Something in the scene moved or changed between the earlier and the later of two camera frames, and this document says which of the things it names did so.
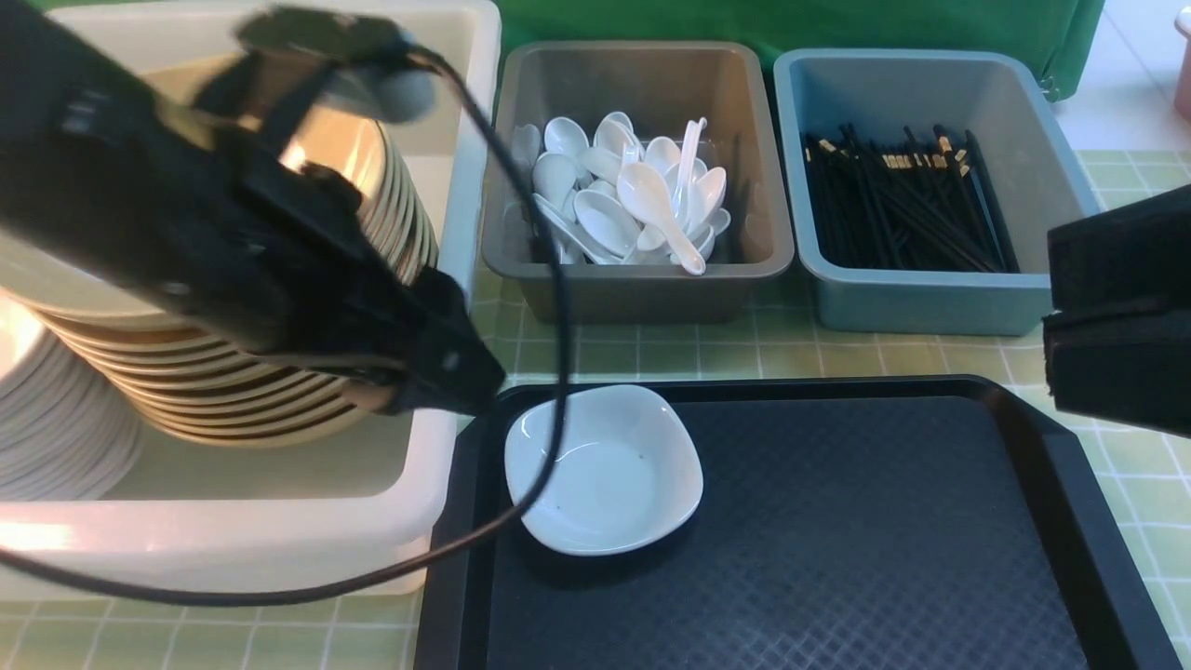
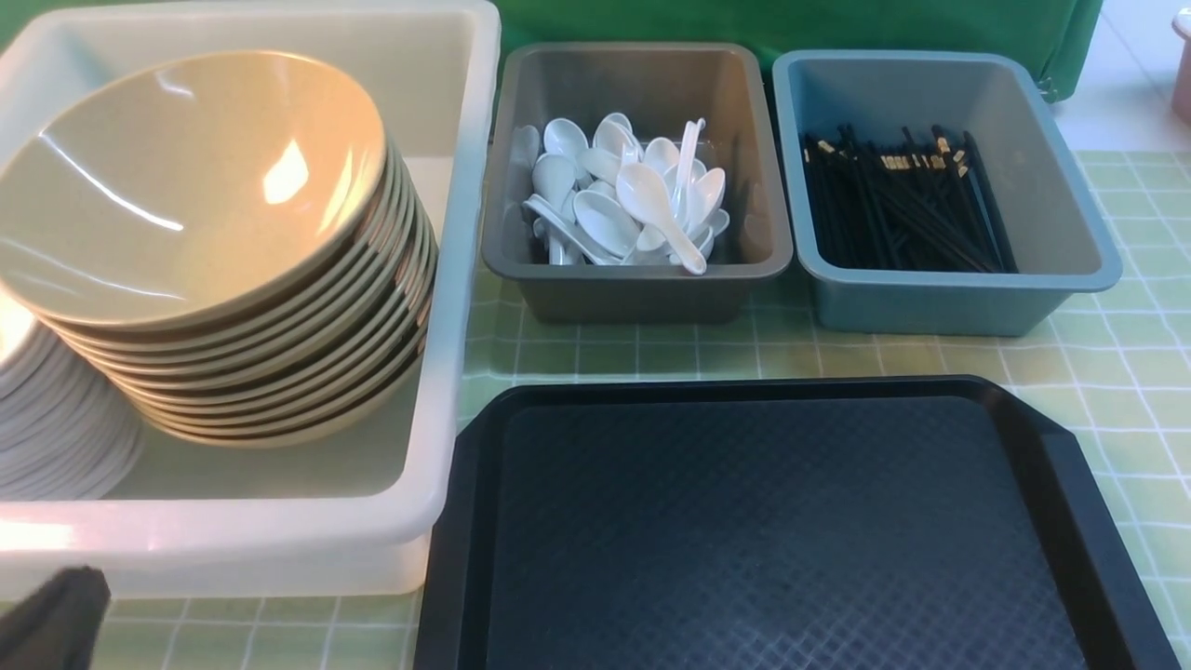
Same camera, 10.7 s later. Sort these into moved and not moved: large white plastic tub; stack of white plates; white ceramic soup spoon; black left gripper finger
Moved: black left gripper finger
Not moved: large white plastic tub; white ceramic soup spoon; stack of white plates
